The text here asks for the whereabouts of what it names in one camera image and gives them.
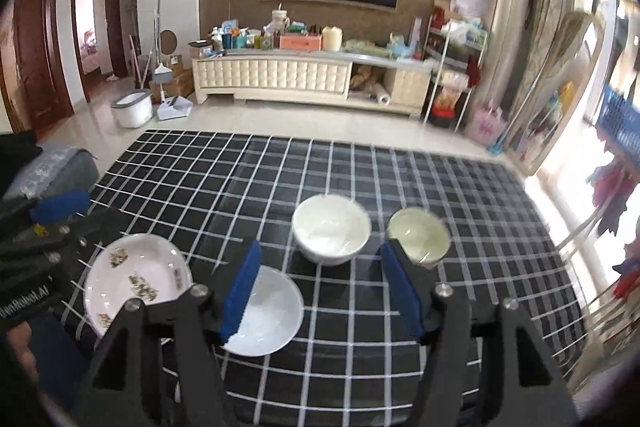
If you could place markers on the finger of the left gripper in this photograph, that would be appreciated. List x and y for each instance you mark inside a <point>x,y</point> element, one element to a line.
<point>60,205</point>

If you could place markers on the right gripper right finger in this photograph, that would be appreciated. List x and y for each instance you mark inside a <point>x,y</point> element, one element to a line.
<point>411,287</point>

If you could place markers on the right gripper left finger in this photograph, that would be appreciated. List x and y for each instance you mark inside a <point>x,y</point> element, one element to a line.
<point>232,285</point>

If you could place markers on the white bowl red mark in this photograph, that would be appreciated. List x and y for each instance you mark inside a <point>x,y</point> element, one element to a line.
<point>271,318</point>

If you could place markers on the green patterned bowl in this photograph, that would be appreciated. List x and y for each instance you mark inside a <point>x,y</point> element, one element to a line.
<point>421,234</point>

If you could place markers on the cartoon print plate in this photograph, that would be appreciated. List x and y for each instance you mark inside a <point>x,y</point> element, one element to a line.
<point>143,266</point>

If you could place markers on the cream white bowl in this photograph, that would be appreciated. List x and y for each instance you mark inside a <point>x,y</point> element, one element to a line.
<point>330,229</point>

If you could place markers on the person's left hand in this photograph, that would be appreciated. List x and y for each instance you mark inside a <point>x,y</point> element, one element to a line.
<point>19,339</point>

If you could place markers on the grey sofa with cover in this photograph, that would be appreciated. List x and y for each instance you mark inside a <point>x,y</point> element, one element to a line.
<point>57,170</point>

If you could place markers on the black white grid tablecloth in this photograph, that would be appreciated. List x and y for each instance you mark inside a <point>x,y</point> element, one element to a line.
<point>352,362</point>

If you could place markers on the white mop bucket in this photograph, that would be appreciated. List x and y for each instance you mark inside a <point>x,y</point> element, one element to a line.
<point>134,109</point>

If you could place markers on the dark wooden door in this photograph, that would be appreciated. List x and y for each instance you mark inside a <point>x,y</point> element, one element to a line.
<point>39,66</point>

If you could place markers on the pink shopping bag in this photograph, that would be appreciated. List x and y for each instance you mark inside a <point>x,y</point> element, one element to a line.
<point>486,124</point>

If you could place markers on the white floor mop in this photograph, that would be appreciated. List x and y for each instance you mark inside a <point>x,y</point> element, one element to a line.
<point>161,74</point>

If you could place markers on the paper roll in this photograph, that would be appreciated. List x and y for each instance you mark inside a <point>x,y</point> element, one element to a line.
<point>380,94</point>

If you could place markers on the white tufted TV cabinet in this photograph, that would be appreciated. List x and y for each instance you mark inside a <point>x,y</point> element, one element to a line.
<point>316,78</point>

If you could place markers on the white metal shelf rack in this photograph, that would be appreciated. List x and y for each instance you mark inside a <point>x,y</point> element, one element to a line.
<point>453,51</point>

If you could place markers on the blue plastic basket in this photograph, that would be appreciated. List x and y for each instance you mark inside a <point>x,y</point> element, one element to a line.
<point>619,121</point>

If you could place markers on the cream cylindrical container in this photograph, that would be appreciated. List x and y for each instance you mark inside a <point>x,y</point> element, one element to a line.
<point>332,38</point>

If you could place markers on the pink storage box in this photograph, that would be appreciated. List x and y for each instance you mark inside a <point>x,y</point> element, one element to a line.
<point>300,43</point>

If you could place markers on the silver standing air conditioner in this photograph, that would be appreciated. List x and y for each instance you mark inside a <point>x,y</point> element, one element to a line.
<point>504,21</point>

